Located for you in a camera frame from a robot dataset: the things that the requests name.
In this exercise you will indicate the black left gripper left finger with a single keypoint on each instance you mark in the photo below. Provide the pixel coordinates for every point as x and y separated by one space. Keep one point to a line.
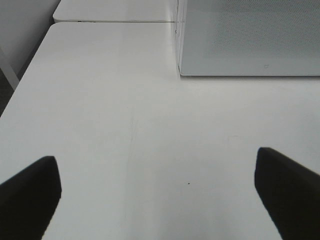
28 200

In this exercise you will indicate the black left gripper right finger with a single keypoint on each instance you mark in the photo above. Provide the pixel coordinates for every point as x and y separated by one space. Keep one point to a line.
290 193

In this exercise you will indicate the white microwave door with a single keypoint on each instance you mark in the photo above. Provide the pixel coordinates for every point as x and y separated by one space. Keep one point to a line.
250 38

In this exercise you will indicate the white table leg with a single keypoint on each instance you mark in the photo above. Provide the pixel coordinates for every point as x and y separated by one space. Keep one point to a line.
8 71

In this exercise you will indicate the white microwave oven body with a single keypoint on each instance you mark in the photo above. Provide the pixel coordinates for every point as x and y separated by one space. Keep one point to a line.
178 17

